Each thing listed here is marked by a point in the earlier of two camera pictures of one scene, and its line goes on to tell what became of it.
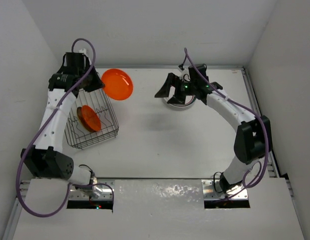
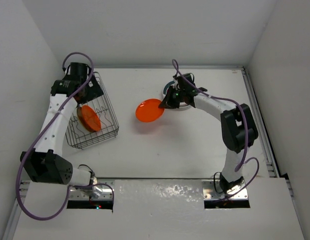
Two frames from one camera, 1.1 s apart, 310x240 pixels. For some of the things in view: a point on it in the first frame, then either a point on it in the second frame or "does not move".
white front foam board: [161, 209] does not move
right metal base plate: [210, 193] does not move
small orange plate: [118, 86] → [148, 110]
